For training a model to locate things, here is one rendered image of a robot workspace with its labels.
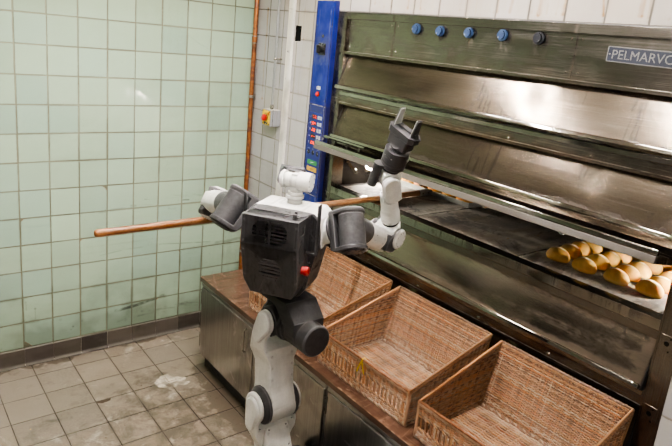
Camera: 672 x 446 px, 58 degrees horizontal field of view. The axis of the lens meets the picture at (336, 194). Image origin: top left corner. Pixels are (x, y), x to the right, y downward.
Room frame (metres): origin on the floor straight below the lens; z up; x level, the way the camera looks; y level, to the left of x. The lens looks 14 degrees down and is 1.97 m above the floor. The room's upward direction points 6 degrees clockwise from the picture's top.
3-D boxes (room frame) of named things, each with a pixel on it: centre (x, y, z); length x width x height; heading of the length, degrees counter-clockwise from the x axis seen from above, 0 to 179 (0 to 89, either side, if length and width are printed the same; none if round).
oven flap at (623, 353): (2.56, -0.54, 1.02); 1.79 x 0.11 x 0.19; 39
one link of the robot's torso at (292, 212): (1.99, 0.16, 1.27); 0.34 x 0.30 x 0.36; 74
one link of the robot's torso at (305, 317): (1.98, 0.10, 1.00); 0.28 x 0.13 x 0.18; 40
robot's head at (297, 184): (2.05, 0.14, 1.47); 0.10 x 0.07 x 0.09; 74
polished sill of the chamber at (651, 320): (2.57, -0.56, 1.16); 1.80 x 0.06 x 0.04; 39
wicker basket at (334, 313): (2.84, 0.04, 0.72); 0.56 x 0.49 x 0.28; 40
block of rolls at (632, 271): (2.38, -1.25, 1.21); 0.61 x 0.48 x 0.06; 129
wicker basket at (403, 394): (2.37, -0.35, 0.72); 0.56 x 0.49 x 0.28; 40
